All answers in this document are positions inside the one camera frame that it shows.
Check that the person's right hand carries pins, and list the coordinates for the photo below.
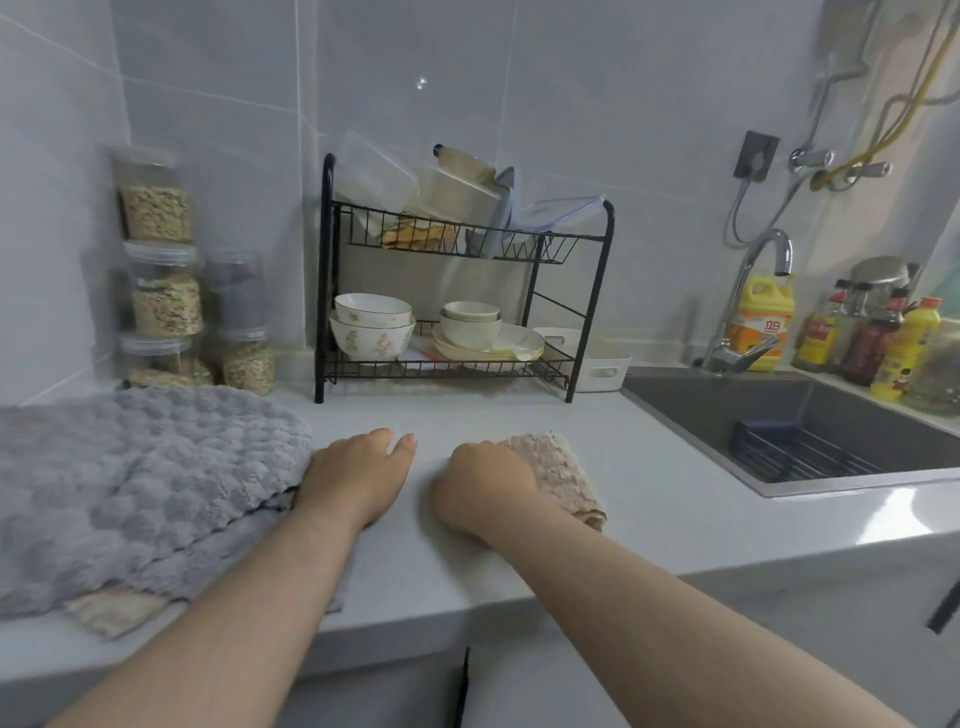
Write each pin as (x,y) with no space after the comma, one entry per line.
(484,487)

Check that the person's left hand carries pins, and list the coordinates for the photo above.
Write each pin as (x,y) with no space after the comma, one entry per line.
(352,480)

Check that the beige checked towel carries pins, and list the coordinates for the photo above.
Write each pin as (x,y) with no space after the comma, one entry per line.
(570,480)

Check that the pile of fluffy cloths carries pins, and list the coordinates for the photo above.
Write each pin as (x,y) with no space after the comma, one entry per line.
(135,480)

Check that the person's right forearm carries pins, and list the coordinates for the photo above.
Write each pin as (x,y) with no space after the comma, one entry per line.
(675,645)

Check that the person's left forearm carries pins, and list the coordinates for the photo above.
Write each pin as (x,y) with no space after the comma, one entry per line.
(210,645)

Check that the small bowls on plates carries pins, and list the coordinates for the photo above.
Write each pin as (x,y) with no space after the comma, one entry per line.
(457,356)

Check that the pale green rice paddle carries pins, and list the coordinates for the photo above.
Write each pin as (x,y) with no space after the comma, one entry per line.
(517,351)

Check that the small clear jar of oats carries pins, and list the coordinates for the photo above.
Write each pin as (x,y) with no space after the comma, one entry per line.
(247,367)

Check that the small white bowl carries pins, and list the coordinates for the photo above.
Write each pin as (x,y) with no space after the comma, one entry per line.
(471,310)
(471,334)

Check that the white plastic basket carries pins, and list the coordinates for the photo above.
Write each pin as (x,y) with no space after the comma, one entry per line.
(600,375)

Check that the clear jar grey contents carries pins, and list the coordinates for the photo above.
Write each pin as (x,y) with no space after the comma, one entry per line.
(234,296)

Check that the grey kitchen sink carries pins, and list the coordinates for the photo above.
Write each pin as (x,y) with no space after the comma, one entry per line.
(690,409)

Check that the short clear plastic jar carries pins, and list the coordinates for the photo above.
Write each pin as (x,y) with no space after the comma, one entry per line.
(154,352)

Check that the yellow dish cloth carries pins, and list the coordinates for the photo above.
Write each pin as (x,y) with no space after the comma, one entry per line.
(416,235)

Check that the grey plastic lid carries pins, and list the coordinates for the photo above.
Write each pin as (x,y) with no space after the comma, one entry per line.
(501,217)

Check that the chrome faucet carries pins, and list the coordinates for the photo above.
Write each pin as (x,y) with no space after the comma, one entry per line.
(731,356)

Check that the blue rimmed container lid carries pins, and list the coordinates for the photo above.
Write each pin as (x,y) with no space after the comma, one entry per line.
(559,214)

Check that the blue sink drain rack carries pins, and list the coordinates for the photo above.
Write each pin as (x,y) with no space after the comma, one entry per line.
(765,442)

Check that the clear plastic food container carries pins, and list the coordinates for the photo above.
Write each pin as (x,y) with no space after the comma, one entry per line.
(375,176)

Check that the yellow detergent bottle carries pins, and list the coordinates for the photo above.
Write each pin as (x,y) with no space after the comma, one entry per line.
(765,326)

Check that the tan lid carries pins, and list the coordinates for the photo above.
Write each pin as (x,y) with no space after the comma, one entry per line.
(465,163)

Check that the group of condiment bottles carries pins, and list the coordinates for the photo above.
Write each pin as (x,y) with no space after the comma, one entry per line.
(866,352)

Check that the yellow squeeze bottle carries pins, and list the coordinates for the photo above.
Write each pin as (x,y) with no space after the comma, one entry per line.
(904,352)

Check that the steel pot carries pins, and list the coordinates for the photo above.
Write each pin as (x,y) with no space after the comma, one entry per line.
(881,274)

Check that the chrome water valve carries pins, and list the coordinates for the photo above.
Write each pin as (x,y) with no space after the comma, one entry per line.
(810,159)
(870,169)

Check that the metal water pipe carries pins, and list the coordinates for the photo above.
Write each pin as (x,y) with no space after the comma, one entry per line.
(817,112)
(889,112)

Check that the green spray bottle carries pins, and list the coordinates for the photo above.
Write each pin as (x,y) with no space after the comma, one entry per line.
(951,289)

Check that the black wall socket with plug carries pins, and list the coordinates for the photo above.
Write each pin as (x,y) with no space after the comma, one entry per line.
(756,156)

